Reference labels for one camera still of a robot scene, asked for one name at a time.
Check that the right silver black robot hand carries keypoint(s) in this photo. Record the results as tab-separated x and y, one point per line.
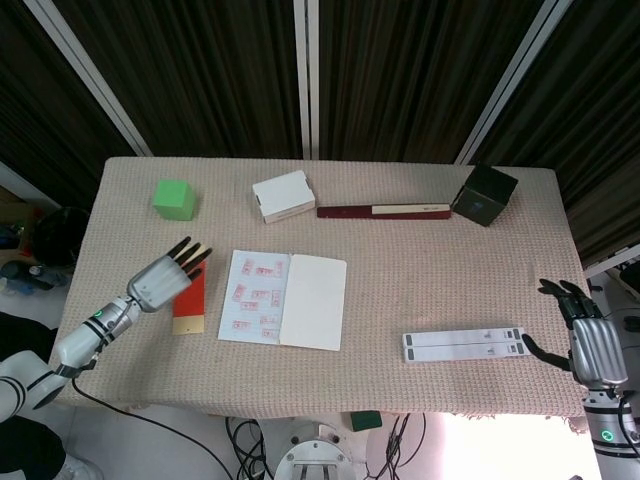
600	350

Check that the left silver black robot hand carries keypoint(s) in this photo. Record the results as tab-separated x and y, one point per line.
157	285

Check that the red yellow card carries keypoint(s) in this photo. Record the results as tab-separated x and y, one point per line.
190	307

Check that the white yellow notebook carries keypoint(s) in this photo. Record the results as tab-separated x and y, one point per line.
310	305

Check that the round silver robot base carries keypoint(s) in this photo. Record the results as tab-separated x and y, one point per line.
312	455

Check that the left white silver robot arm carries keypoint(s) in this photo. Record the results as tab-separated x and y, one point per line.
75	345

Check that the green cube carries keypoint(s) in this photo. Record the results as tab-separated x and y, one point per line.
172	197

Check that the blue grey tool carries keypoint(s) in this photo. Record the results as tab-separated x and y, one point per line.
25	280

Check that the long white flat box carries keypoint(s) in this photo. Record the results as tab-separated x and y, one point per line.
450	337
450	353

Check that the white cardboard box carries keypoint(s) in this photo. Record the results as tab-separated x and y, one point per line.
282	195

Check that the black cube box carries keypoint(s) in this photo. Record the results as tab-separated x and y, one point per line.
485	195

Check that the white shoe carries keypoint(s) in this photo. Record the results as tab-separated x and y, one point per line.
80	467

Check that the long dark red box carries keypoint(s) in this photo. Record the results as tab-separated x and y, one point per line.
350	212

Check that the beige woven tablecloth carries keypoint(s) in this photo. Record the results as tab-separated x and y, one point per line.
400	280

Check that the dark pleated curtain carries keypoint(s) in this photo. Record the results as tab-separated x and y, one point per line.
215	75

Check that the small dark green block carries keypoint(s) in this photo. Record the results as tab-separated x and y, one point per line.
365	421

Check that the white frame post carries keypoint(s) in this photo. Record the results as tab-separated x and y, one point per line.
306	75
510	85
90	75

